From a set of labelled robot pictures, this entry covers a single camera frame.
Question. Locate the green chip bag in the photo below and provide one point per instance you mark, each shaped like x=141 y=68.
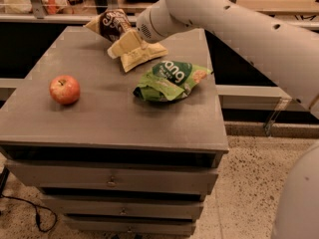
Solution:
x=168 y=81

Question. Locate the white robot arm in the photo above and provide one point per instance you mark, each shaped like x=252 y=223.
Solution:
x=285 y=54

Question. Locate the red apple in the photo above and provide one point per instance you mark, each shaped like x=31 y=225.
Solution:
x=65 y=90

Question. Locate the middle grey drawer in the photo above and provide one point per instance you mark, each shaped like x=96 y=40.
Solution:
x=123 y=207

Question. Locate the left metal bracket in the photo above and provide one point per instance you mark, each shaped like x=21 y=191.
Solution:
x=38 y=9

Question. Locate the top grey drawer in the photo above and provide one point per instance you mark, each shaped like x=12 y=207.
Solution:
x=114 y=176

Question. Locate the grey drawer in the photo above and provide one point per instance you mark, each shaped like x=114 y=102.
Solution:
x=123 y=207
x=130 y=225
x=114 y=176

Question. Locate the brown chip bag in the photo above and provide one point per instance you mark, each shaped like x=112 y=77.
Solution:
x=112 y=24

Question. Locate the grey drawer cabinet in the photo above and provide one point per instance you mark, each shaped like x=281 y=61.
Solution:
x=108 y=123

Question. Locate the bottom grey drawer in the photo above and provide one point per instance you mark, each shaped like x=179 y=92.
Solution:
x=130 y=225

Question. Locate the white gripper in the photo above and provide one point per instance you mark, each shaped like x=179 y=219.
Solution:
x=149 y=26

